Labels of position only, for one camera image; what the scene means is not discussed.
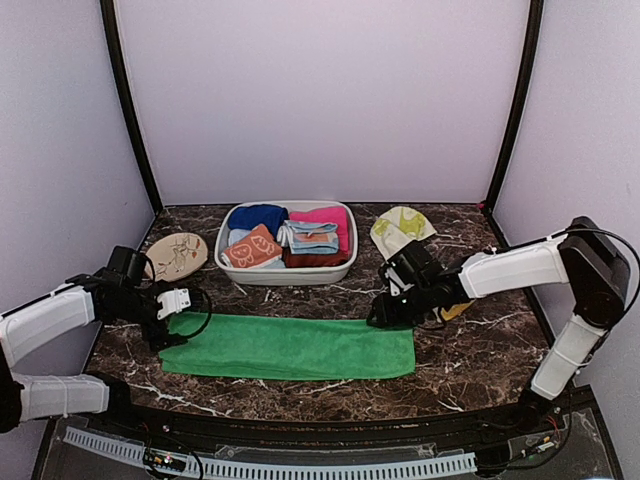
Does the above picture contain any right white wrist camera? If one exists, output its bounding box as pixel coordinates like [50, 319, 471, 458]
[383, 267, 405, 297]

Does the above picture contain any light blue towel underneath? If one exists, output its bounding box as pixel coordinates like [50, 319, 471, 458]
[227, 229, 251, 247]

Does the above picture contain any blue rolled towel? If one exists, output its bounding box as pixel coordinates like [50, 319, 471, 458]
[227, 204, 289, 237]

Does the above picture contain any green microfiber towel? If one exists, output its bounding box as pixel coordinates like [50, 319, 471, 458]
[159, 314, 416, 381]

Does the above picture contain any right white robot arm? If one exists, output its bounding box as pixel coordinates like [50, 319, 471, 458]
[367, 216, 639, 434]

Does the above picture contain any pink rolled towel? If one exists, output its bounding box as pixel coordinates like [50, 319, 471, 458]
[289, 206, 349, 253]

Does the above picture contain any orange cartoon rolled towel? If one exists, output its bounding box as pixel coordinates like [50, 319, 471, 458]
[220, 225, 283, 269]

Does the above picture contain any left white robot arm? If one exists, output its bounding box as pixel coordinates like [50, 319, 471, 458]
[1, 246, 198, 436]

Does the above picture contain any right black frame post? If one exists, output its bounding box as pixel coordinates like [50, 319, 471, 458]
[482, 0, 545, 217]

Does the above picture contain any black frame post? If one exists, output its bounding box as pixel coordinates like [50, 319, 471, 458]
[482, 0, 545, 217]
[99, 0, 164, 216]

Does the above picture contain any small circuit board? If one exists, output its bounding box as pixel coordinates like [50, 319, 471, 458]
[142, 449, 187, 474]

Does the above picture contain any light blue striped towel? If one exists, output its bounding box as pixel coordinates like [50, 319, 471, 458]
[276, 220, 340, 255]

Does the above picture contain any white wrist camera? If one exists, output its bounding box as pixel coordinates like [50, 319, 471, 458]
[155, 289, 192, 320]
[383, 267, 405, 297]

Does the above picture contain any dark red rolled towel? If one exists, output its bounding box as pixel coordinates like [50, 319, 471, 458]
[282, 249, 349, 268]

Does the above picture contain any cream yellow-green patterned towel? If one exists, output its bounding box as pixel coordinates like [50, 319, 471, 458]
[370, 206, 469, 330]

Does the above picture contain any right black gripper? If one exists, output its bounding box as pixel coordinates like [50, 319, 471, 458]
[368, 280, 434, 328]

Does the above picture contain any left black frame post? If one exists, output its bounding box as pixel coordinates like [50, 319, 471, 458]
[99, 0, 164, 216]

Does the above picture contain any white slotted cable duct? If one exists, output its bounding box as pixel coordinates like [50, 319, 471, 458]
[63, 427, 478, 479]

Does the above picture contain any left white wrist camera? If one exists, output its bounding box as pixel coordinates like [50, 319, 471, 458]
[155, 289, 192, 320]

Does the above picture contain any white plastic basin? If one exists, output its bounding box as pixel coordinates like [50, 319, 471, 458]
[214, 200, 359, 286]

